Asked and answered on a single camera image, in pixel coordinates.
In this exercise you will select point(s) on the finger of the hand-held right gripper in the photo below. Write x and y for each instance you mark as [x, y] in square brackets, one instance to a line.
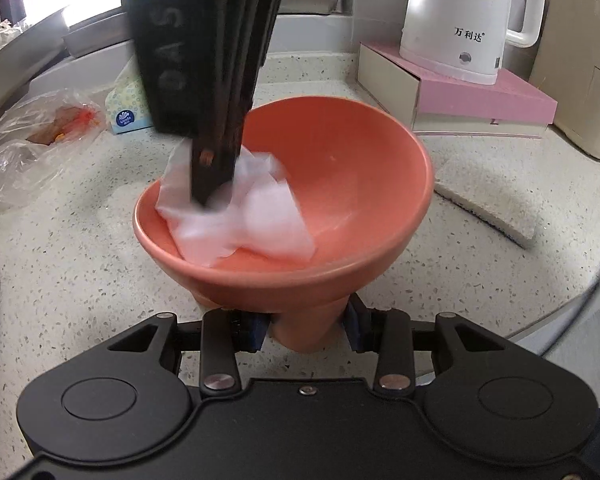
[210, 170]
[250, 60]

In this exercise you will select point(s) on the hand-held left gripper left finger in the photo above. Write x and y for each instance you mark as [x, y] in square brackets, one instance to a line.
[255, 331]

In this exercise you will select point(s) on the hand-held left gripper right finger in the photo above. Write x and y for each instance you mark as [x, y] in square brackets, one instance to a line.
[359, 327]

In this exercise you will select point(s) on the white tissue paper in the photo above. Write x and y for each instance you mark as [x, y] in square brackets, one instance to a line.
[270, 220]

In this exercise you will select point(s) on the orange footed bowl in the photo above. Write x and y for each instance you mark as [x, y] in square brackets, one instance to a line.
[355, 160]

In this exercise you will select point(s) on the blue patterned sponge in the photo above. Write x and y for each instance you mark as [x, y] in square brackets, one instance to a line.
[485, 200]

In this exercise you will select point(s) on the tissue box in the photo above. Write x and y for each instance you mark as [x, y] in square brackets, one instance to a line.
[125, 110]

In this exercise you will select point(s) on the small steel tray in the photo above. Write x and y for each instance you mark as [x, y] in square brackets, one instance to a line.
[97, 37]

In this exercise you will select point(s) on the deep steel tray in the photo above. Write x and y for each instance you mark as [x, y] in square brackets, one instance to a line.
[310, 0]

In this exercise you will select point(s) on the large steel tray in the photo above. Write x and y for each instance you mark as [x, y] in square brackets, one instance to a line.
[20, 70]

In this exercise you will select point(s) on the clear plastic bag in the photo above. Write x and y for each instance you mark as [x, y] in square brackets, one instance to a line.
[25, 160]

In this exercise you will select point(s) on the white electric kettle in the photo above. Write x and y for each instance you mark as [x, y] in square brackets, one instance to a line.
[450, 35]

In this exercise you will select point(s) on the pink flat box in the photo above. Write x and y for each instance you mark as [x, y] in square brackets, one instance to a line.
[470, 105]

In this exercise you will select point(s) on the cardboard box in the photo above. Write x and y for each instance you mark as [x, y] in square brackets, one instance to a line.
[580, 70]

